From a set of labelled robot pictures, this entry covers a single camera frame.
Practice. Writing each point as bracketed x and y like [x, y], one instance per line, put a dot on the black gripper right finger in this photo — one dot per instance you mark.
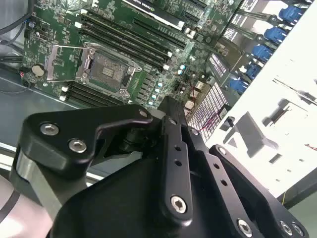
[220, 174]

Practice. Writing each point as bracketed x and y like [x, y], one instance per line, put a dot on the metal socket cover frame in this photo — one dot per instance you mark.
[52, 62]

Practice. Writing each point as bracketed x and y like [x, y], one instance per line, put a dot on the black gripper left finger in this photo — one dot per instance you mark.
[62, 134]

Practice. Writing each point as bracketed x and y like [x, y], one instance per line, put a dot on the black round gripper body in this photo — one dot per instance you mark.
[119, 205]

